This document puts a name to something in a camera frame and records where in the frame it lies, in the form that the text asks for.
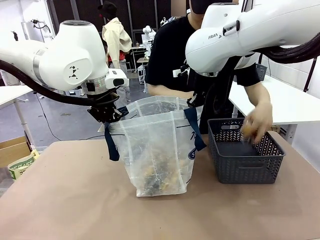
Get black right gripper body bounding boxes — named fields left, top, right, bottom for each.
left=192, top=89, right=210, bottom=106

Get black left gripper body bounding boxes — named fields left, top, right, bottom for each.
left=86, top=102, right=116, bottom=124

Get white shopping bag navy handles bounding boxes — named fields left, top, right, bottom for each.
left=103, top=95, right=208, bottom=198

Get small orange snack item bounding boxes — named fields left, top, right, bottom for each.
left=241, top=119, right=255, bottom=141

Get dark grey plastic basket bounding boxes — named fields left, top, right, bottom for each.
left=207, top=118, right=287, bottom=185
left=254, top=63, right=268, bottom=82

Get person's right forearm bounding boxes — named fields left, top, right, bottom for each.
left=146, top=83, right=195, bottom=101

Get person's left forearm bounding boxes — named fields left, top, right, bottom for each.
left=246, top=81, right=274, bottom=113

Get person's left hand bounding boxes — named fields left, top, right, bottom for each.
left=241, top=101, right=274, bottom=146

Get person in black shirt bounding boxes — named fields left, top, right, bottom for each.
left=144, top=0, right=266, bottom=136

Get person in beige jacket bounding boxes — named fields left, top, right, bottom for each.
left=97, top=1, right=133, bottom=103

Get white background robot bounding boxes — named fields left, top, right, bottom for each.
left=142, top=24, right=157, bottom=51

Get white table with curved edge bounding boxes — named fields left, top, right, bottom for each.
left=227, top=73, right=320, bottom=143

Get white table with white leg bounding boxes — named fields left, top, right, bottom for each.
left=0, top=84, right=35, bottom=151

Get green and white sack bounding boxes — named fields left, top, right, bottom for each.
left=7, top=149, right=40, bottom=180

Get brown cardboard box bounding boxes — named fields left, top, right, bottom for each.
left=0, top=136, right=33, bottom=169

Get black slanted pole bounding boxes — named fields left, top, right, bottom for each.
left=303, top=57, right=318, bottom=93

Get black left arm cable sleeve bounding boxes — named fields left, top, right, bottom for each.
left=0, top=59, right=120, bottom=107

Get thin black floor cable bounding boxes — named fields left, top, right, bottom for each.
left=34, top=91, right=106, bottom=142

